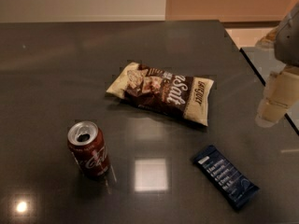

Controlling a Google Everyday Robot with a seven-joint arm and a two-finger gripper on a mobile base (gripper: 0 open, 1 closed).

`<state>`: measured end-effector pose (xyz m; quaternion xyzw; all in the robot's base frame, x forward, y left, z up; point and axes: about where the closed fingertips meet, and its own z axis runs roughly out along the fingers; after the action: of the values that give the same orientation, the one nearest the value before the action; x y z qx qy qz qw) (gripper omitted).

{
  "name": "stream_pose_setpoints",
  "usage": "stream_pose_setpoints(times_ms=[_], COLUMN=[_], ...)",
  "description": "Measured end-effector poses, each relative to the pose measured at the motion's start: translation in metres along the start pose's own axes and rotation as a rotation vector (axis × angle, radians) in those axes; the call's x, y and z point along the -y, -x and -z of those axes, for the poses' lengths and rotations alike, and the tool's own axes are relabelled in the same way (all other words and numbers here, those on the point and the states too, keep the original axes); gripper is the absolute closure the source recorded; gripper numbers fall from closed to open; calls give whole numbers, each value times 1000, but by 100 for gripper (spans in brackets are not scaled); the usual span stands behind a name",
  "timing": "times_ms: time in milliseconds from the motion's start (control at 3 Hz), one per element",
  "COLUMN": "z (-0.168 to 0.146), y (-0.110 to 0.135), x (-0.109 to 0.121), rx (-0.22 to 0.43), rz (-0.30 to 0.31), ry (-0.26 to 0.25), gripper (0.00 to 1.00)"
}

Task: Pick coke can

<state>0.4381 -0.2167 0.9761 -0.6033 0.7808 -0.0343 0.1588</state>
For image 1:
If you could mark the red coke can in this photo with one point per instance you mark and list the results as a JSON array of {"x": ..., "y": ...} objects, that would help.
[{"x": 86, "y": 142}]

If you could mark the brown cream chips bag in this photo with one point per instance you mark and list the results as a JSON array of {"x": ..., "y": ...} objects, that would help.
[{"x": 163, "y": 92}]

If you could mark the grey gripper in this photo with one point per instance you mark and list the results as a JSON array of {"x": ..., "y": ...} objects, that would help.
[{"x": 288, "y": 42}]

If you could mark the dark blue protein bar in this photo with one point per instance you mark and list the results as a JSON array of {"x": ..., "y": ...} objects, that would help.
[{"x": 233, "y": 185}]

